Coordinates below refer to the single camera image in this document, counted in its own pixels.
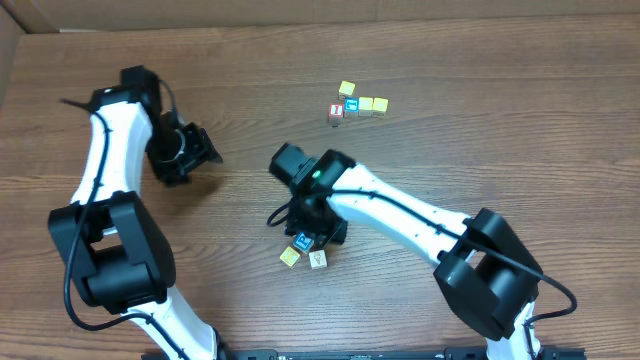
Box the yellow block row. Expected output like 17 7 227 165
372 97 389 118
358 97 374 117

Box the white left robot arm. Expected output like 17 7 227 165
48 82 233 359

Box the yellow block middle row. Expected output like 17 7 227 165
358 97 374 117

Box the yellow K letter block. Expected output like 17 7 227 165
279 246 301 268

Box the yellow block right row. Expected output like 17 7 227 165
372 97 389 118

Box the red I letter block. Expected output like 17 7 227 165
328 103 344 126

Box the yellow block at top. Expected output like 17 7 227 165
338 81 356 100

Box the blue P letter block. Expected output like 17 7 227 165
293 232 314 254

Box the blue picture block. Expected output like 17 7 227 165
344 97 359 118

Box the white ice cream block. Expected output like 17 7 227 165
308 250 328 270

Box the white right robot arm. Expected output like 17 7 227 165
269 144 541 359

